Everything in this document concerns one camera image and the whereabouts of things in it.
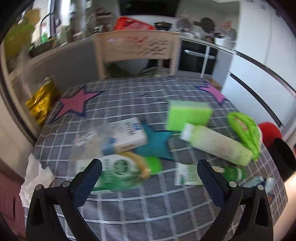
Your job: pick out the cardboard box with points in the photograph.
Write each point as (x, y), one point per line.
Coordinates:
(214, 83)

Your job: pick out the green sponge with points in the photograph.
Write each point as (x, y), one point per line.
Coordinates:
(181, 112)

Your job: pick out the grey checkered tablecloth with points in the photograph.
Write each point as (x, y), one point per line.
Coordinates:
(157, 209)

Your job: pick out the white green lotion bottle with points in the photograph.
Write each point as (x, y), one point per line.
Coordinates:
(207, 140)

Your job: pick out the red round stool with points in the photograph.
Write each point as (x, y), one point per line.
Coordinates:
(269, 133)

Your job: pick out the green snack bag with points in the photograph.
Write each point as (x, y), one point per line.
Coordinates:
(248, 131)

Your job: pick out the clear plastic bag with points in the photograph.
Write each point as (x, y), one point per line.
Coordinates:
(90, 144)

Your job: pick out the green white carton box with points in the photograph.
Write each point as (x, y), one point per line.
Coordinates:
(116, 172)

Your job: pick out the blue plastic bag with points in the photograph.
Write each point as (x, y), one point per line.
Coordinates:
(268, 183)

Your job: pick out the red dish rack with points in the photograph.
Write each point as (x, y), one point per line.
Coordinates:
(126, 23)

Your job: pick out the black trash bin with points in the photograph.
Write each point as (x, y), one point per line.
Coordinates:
(283, 158)

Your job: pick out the black built-in oven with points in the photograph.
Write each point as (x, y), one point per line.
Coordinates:
(192, 58)

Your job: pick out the cream plastic chair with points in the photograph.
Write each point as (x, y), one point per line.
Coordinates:
(136, 44)

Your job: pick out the white refrigerator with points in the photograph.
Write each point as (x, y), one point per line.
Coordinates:
(261, 79)

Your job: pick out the white rice cooker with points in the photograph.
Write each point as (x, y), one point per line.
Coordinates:
(226, 39)

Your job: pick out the green tea bottle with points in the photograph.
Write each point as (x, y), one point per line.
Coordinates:
(231, 173)

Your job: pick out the green plastic basket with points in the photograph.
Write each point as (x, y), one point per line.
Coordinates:
(18, 36)

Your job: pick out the black wok on stove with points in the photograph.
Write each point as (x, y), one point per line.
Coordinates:
(162, 26)

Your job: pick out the white stick vacuum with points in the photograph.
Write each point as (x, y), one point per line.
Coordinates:
(205, 61)

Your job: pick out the white mask box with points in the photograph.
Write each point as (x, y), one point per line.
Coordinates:
(122, 136)

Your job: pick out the gold foil bag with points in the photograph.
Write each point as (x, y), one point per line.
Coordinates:
(43, 100)

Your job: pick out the white crumpled tissue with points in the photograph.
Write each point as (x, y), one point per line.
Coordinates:
(35, 175)

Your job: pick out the green hand cream tube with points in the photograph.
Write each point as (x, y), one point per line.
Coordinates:
(186, 174)

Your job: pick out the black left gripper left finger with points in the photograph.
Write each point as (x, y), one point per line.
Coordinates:
(43, 222)

